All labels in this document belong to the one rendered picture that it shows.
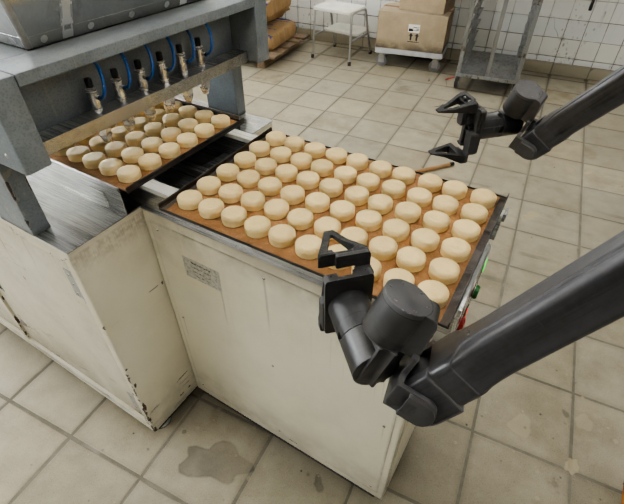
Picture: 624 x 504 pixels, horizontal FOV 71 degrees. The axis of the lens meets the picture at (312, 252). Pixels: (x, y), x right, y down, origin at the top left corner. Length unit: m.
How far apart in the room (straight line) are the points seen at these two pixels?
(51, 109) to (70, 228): 0.25
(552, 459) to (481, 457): 0.23
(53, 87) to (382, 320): 0.77
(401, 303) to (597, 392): 1.53
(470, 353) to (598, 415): 1.43
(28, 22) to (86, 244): 0.41
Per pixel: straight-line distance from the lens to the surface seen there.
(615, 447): 1.86
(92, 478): 1.68
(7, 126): 0.88
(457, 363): 0.49
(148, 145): 1.15
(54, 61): 0.91
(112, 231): 1.06
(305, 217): 0.84
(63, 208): 1.15
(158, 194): 1.01
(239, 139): 1.19
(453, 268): 0.77
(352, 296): 0.56
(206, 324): 1.22
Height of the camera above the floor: 1.43
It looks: 42 degrees down
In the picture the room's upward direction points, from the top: straight up
